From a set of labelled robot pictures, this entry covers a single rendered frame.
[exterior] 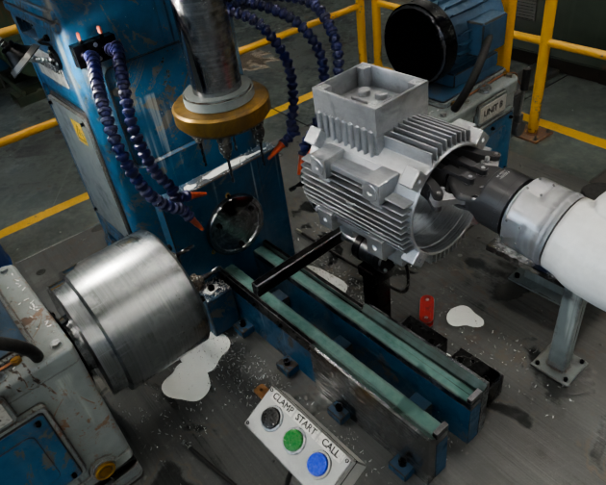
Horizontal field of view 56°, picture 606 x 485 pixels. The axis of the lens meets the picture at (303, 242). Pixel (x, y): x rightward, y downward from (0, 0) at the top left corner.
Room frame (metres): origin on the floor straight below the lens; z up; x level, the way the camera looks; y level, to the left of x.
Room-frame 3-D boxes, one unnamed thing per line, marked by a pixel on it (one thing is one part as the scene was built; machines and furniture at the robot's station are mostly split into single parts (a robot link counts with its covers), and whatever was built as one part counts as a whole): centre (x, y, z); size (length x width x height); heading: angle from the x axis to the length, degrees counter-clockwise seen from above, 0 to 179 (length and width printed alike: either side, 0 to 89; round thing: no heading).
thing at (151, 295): (0.76, 0.38, 1.04); 0.37 x 0.25 x 0.25; 125
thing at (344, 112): (0.72, -0.12, 1.41); 0.12 x 0.11 x 0.07; 35
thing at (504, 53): (1.30, -0.45, 1.16); 0.33 x 0.26 x 0.42; 125
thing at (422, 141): (0.68, -0.14, 1.31); 0.20 x 0.19 x 0.19; 35
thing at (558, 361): (0.70, -0.47, 1.01); 0.08 x 0.08 x 0.42; 35
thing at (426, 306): (0.89, -0.25, 0.81); 0.09 x 0.03 x 0.02; 163
